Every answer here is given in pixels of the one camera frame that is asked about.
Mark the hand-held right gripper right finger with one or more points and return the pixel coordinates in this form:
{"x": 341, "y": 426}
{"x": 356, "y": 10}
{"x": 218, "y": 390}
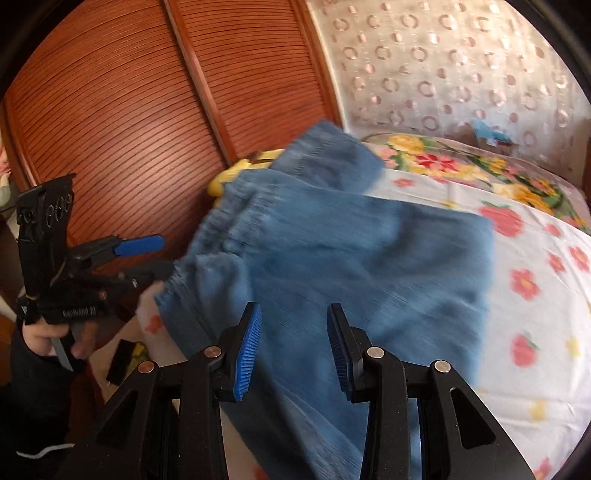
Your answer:
{"x": 339, "y": 350}

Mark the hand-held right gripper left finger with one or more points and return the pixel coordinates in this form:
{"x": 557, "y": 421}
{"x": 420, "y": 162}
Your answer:
{"x": 247, "y": 350}

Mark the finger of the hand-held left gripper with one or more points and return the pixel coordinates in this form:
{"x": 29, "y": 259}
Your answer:
{"x": 138, "y": 276}
{"x": 138, "y": 245}

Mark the blue denim pants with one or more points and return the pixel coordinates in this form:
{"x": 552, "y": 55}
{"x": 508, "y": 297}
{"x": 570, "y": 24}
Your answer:
{"x": 323, "y": 254}

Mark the person's left forearm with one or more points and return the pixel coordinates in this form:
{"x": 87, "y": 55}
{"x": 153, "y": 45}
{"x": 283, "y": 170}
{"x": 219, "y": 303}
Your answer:
{"x": 32, "y": 406}

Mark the person's left hand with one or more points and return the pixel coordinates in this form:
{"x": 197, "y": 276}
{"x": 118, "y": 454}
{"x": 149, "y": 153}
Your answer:
{"x": 39, "y": 337}

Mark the small black rectangular object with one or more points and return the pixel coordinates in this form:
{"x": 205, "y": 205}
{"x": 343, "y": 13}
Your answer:
{"x": 120, "y": 362}

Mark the yellow plush toy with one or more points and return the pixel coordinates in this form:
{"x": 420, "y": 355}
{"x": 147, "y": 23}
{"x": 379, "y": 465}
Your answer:
{"x": 226, "y": 180}

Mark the wooden louvred wardrobe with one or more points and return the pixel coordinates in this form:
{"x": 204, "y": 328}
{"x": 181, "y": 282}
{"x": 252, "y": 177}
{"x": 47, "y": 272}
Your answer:
{"x": 115, "y": 115}

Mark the white strawberry print sheet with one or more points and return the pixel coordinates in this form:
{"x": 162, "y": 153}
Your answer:
{"x": 531, "y": 323}

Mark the floral plush blanket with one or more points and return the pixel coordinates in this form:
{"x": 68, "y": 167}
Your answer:
{"x": 461, "y": 166}

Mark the light blue cloth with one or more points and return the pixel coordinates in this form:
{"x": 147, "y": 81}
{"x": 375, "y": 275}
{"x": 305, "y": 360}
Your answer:
{"x": 487, "y": 129}

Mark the sheer circle pattern curtain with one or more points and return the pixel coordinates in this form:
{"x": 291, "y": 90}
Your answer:
{"x": 438, "y": 69}

